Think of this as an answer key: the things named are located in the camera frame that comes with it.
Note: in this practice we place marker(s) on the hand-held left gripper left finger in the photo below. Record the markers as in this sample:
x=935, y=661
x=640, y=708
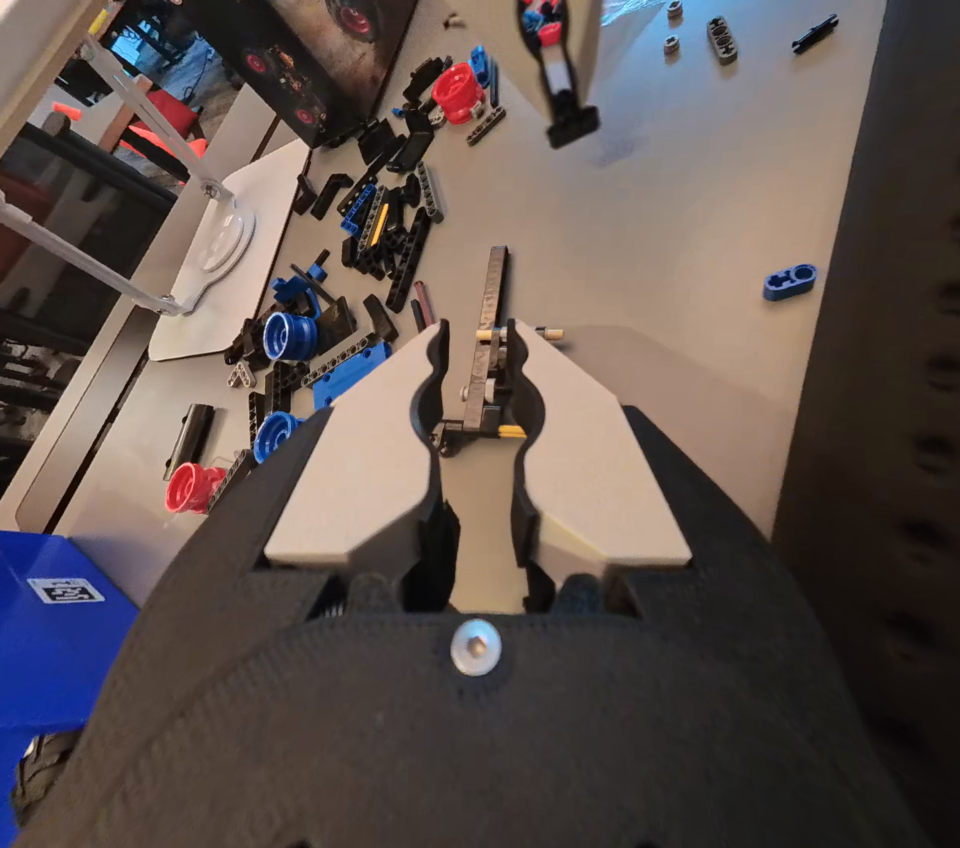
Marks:
x=352, y=488

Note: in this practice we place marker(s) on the dark grey beam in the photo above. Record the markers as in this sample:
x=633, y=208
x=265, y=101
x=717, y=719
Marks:
x=371, y=214

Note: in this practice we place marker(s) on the light grey L-shaped liftarm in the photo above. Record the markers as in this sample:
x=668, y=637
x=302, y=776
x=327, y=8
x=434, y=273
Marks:
x=241, y=375

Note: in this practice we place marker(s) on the black frame subassembly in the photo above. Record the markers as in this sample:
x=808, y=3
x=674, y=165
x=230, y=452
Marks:
x=244, y=345

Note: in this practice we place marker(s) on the long black axle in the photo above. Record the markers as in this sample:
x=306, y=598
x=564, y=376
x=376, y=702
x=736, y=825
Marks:
x=496, y=84

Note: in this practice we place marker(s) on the black curved panel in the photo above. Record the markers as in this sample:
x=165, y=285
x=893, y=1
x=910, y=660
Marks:
x=411, y=150

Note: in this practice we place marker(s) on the red wheel rim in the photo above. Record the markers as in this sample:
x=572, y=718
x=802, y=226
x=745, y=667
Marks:
x=457, y=92
x=191, y=488

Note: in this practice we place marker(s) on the brown axle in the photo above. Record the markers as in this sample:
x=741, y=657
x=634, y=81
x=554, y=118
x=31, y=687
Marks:
x=424, y=304

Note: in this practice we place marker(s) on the dark grey connector piece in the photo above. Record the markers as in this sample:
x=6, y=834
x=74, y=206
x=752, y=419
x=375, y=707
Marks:
x=191, y=439

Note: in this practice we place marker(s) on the black flat panel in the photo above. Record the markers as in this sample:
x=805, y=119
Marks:
x=373, y=141

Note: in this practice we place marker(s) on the dark grey thin liftarm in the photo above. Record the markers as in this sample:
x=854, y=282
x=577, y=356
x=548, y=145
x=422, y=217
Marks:
x=485, y=126

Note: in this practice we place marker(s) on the pile of black beams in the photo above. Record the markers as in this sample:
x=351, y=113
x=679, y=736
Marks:
x=409, y=263

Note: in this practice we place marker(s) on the blue wheel rim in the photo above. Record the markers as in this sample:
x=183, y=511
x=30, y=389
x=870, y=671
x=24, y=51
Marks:
x=289, y=336
x=277, y=437

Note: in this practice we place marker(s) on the small blue two-hole beam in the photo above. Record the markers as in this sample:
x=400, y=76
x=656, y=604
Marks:
x=790, y=282

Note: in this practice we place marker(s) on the black bent beam cluster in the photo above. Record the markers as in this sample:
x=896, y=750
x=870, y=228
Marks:
x=421, y=83

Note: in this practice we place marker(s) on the blue flat panel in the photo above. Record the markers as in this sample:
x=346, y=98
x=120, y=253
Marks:
x=349, y=379

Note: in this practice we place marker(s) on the blue plastic bin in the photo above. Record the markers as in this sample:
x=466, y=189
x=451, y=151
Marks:
x=52, y=653

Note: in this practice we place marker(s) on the black beam assembly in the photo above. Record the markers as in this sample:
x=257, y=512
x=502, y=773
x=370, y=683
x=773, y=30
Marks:
x=491, y=308

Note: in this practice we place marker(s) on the white booklet stand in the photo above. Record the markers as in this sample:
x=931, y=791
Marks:
x=225, y=278

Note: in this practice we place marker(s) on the thin black axle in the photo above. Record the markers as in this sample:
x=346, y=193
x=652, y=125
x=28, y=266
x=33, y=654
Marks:
x=330, y=297

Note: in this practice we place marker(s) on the blue frame beam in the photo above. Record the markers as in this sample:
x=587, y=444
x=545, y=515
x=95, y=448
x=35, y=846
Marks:
x=354, y=214

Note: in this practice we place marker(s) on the black perforated panel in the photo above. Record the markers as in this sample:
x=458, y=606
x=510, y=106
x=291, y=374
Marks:
x=885, y=413

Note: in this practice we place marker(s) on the blue angled panel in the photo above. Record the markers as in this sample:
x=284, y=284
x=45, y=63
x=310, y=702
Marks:
x=289, y=289

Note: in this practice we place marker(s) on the grey thin beam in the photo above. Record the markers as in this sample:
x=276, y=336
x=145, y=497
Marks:
x=722, y=40

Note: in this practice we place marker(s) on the black connector pin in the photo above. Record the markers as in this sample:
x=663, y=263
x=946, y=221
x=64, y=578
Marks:
x=814, y=33

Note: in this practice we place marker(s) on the long grey beam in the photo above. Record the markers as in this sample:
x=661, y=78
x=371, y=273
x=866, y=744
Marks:
x=430, y=192

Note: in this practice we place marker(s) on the blue curved panel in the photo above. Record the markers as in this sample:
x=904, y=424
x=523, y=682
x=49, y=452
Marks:
x=479, y=66

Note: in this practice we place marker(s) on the adjacent grey table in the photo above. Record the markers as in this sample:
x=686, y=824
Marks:
x=90, y=413

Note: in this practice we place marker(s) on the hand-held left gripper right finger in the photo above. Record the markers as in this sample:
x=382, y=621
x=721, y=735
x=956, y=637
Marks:
x=600, y=488

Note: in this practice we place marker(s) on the small blue connector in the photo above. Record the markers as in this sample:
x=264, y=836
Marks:
x=318, y=273

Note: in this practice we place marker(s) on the small black connector block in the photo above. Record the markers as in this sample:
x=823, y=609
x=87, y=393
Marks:
x=574, y=126

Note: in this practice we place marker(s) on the short black axle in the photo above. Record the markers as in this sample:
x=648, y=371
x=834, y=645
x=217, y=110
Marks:
x=417, y=315

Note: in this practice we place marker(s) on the red object under table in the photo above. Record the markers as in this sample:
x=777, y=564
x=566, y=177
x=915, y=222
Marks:
x=161, y=117

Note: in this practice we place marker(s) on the yellow axle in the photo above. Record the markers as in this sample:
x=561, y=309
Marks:
x=380, y=222

